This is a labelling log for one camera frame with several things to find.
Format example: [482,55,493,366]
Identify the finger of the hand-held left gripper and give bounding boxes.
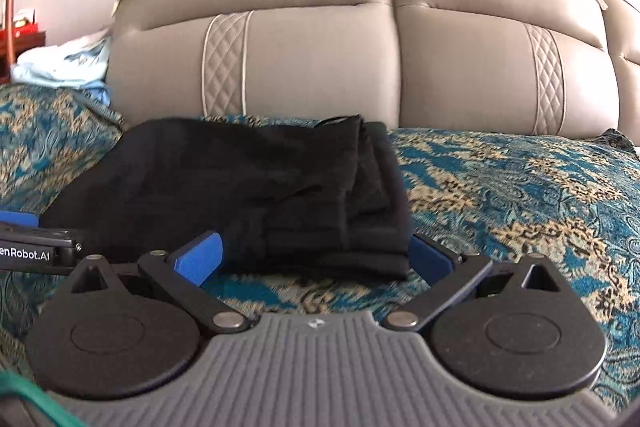
[0,210,41,229]

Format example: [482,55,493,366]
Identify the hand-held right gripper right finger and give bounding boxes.
[386,233,564,333]

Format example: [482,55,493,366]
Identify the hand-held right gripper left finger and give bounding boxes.
[70,231,252,336]

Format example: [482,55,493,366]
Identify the black pants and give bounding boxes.
[39,114,414,281]

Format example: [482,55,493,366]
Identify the teal patterned bedspread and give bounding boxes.
[0,82,640,410]

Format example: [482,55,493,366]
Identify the light blue cloth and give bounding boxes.
[10,27,114,108]

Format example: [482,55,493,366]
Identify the dark wooden nightstand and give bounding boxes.
[0,31,47,84]

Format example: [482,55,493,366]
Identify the red box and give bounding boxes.
[0,22,40,40]

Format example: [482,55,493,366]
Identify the beige leather headboard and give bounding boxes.
[105,0,640,138]

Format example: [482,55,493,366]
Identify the green cable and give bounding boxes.
[0,369,87,427]

